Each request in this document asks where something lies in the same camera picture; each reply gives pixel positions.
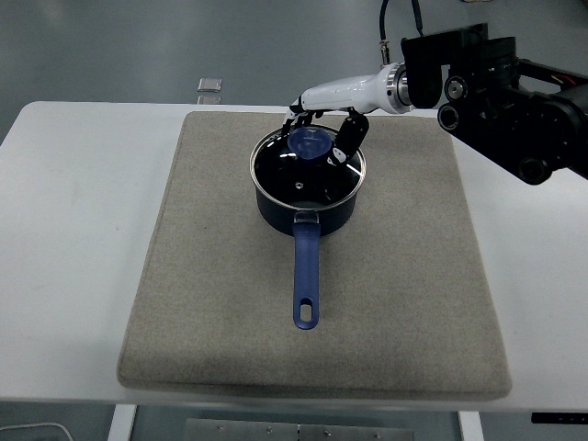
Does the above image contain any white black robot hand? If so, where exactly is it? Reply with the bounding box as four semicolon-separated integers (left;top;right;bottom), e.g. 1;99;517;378
281;68;391;167

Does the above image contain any glass lid with blue knob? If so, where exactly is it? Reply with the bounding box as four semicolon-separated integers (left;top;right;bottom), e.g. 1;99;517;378
249;125;369;214

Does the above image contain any dark blue saucepan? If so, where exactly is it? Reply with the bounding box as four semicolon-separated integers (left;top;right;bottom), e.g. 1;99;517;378
252;178;360;331

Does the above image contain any beige fabric table mat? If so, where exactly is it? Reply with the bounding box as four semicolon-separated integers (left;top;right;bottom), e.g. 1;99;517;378
116;110;513;400

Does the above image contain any grey metal plate with screws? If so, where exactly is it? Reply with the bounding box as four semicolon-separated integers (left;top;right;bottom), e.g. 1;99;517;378
185;417;414;441

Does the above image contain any white table leg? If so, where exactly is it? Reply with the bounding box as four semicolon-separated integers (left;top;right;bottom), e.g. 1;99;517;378
106;403;139;441
458;410;483;441

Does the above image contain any black table control panel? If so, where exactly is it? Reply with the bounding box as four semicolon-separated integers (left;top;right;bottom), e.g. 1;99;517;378
530;412;588;424

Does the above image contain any white cable loop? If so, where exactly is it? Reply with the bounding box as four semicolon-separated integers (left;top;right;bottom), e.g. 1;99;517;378
0;422;74;441

